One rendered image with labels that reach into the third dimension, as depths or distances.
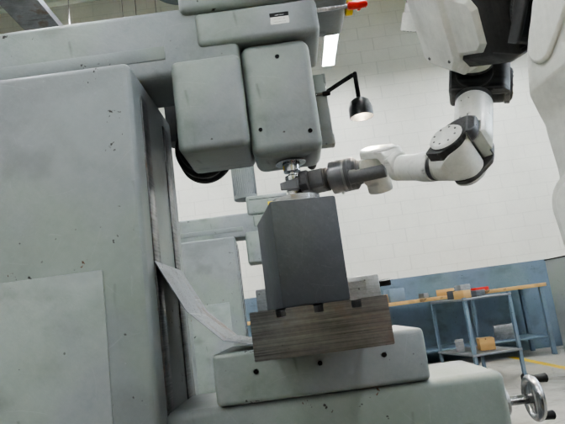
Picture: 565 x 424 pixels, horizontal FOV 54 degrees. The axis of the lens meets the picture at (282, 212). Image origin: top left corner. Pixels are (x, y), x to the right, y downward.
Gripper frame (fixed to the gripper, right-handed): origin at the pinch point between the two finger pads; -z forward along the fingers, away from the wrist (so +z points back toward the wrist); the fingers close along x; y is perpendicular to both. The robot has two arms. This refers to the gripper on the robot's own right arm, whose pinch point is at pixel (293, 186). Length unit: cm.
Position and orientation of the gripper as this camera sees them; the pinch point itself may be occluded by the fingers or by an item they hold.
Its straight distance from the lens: 154.8
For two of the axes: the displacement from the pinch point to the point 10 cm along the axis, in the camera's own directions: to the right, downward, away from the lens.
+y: 1.4, 9.7, -1.9
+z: 9.3, -1.9, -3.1
